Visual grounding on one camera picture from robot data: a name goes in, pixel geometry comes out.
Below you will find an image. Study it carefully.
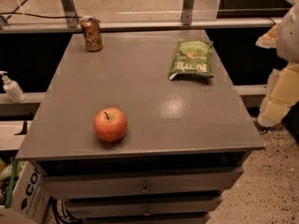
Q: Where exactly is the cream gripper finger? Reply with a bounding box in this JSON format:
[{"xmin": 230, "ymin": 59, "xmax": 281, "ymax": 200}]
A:
[
  {"xmin": 257, "ymin": 63, "xmax": 299, "ymax": 127},
  {"xmin": 255, "ymin": 23, "xmax": 279, "ymax": 49}
]

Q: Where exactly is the green jalapeno chip bag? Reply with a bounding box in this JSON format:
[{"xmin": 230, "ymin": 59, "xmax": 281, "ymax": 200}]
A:
[{"xmin": 168, "ymin": 39, "xmax": 214, "ymax": 80}]

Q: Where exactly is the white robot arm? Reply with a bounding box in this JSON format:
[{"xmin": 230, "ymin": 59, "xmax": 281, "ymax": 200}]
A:
[{"xmin": 256, "ymin": 3, "xmax": 299, "ymax": 128}]

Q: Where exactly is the orange soda can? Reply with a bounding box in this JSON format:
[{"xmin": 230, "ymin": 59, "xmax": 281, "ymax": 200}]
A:
[{"xmin": 80, "ymin": 16, "xmax": 103, "ymax": 51}]

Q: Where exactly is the red apple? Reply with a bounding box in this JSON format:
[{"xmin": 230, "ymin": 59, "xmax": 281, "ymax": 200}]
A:
[{"xmin": 93, "ymin": 107, "xmax": 127, "ymax": 142}]

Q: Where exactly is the white pump bottle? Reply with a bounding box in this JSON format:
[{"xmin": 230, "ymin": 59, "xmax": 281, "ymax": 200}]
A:
[{"xmin": 0, "ymin": 71, "xmax": 26, "ymax": 103}]

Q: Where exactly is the white cardboard box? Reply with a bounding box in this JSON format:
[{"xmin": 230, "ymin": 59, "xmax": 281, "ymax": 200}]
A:
[{"xmin": 0, "ymin": 162, "xmax": 50, "ymax": 224}]

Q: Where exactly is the metal rail frame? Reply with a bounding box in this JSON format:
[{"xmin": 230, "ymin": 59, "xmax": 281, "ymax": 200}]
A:
[{"xmin": 0, "ymin": 0, "xmax": 299, "ymax": 35}]

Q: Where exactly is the black cable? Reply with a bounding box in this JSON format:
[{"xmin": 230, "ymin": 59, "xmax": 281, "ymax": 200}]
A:
[{"xmin": 0, "ymin": 12, "xmax": 82, "ymax": 20}]

